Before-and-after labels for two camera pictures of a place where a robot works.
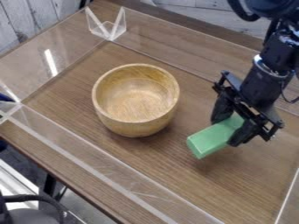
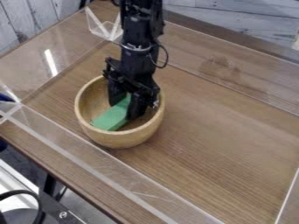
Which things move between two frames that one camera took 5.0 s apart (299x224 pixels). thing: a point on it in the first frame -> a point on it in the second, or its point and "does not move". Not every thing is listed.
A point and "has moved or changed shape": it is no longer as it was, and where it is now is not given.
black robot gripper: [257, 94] -> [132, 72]
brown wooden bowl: [135, 98] has moved or changed shape
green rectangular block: [212, 137] -> [112, 118]
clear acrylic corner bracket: [107, 30] does not move
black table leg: [51, 185] does not move
